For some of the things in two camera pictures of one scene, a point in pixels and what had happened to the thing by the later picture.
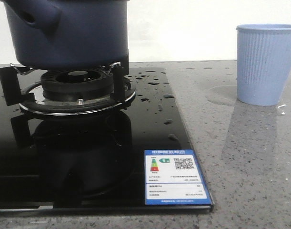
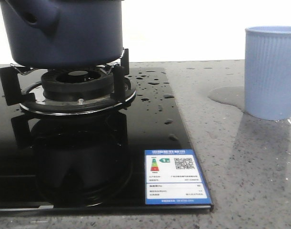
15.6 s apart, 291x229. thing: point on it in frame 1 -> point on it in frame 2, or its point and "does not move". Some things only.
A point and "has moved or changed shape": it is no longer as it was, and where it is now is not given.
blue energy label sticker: [173, 177] does not move
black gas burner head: [77, 85] does not move
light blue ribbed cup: [265, 54] has moved or changed shape
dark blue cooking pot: [70, 34] does not move
